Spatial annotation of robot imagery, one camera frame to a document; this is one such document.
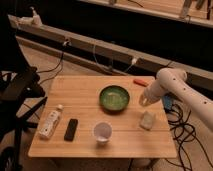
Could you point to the long metal rail beam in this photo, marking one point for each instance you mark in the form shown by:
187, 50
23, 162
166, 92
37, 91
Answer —
196, 77

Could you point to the wooden table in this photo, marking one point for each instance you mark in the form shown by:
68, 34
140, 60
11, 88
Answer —
86, 130

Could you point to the white device on rail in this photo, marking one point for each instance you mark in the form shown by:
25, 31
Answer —
35, 19

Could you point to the green ceramic bowl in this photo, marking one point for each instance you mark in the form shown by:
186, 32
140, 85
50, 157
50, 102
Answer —
114, 98

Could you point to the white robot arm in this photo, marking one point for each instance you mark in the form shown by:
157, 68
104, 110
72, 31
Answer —
173, 80

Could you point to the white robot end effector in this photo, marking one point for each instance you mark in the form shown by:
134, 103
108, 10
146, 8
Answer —
151, 94

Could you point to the black chair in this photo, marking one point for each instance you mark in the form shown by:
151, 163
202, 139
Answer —
18, 81

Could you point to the black remote control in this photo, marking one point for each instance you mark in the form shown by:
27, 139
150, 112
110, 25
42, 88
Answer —
71, 129

